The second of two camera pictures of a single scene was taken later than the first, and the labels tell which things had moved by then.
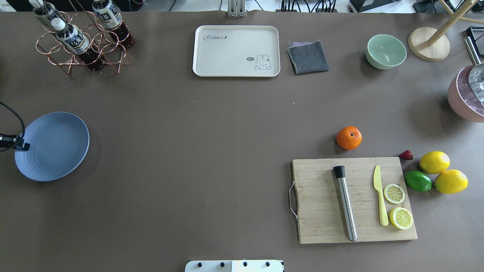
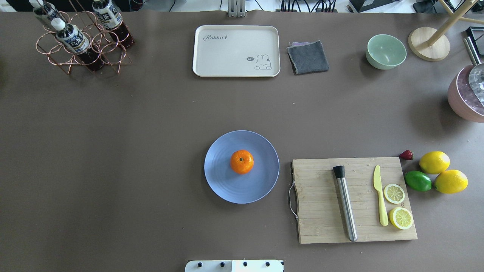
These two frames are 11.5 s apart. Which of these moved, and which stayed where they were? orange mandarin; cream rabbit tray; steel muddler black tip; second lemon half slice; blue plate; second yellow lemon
Moved: orange mandarin; blue plate
Stayed: second lemon half slice; second yellow lemon; steel muddler black tip; cream rabbit tray
